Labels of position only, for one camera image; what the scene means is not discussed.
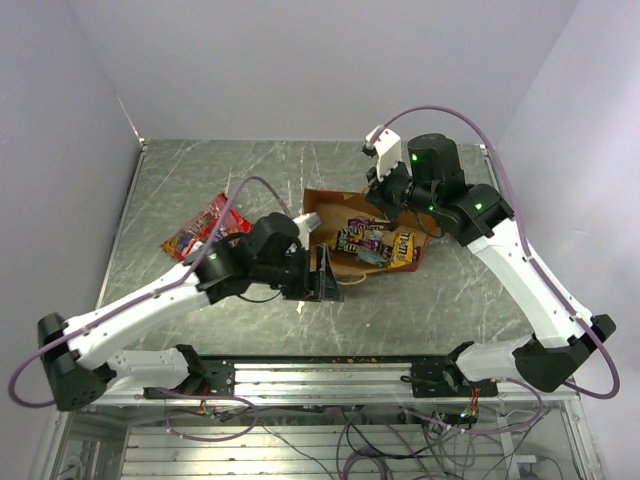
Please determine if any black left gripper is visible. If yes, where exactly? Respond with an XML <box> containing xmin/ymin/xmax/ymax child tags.
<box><xmin>252</xmin><ymin>242</ymin><xmax>345</xmax><ymax>301</ymax></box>

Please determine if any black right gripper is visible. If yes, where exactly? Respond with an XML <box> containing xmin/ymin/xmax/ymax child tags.
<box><xmin>364</xmin><ymin>154</ymin><xmax>438</xmax><ymax>221</ymax></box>

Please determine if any red brown paper bag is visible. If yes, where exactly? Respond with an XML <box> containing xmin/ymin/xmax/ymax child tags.
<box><xmin>303</xmin><ymin>189</ymin><xmax>443</xmax><ymax>286</ymax></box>

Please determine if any large red snack bag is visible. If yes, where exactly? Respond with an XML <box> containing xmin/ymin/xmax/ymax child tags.
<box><xmin>160</xmin><ymin>192</ymin><xmax>252</xmax><ymax>262</ymax></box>

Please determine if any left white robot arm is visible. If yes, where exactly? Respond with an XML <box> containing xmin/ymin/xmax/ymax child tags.
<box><xmin>37</xmin><ymin>212</ymin><xmax>344</xmax><ymax>412</ymax></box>

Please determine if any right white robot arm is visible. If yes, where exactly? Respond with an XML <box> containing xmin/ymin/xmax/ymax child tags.
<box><xmin>363</xmin><ymin>129</ymin><xmax>616</xmax><ymax>396</ymax></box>

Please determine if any yellow m&m's packet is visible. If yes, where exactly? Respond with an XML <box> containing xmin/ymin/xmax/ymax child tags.
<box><xmin>390</xmin><ymin>231</ymin><xmax>419</xmax><ymax>268</ymax></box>

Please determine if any light blue snack packet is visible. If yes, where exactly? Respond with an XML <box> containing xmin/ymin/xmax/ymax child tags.
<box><xmin>357</xmin><ymin>247</ymin><xmax>387</xmax><ymax>267</ymax></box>

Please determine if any purple candy packet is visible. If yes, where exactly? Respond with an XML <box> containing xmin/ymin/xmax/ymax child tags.
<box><xmin>347</xmin><ymin>217</ymin><xmax>395</xmax><ymax>259</ymax></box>

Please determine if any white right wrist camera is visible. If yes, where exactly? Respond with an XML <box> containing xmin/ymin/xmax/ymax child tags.
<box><xmin>363</xmin><ymin>125</ymin><xmax>402</xmax><ymax>182</ymax></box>

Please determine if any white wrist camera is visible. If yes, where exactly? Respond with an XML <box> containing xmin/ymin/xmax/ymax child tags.
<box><xmin>293</xmin><ymin>212</ymin><xmax>321</xmax><ymax>249</ymax></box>
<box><xmin>363</xmin><ymin>125</ymin><xmax>402</xmax><ymax>182</ymax></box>

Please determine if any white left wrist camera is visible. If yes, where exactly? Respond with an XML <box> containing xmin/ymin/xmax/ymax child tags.
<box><xmin>293</xmin><ymin>212</ymin><xmax>321</xmax><ymax>249</ymax></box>

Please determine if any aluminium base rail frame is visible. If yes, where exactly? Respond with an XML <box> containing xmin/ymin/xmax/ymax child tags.
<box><xmin>33</xmin><ymin>355</ymin><xmax>604</xmax><ymax>479</ymax></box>

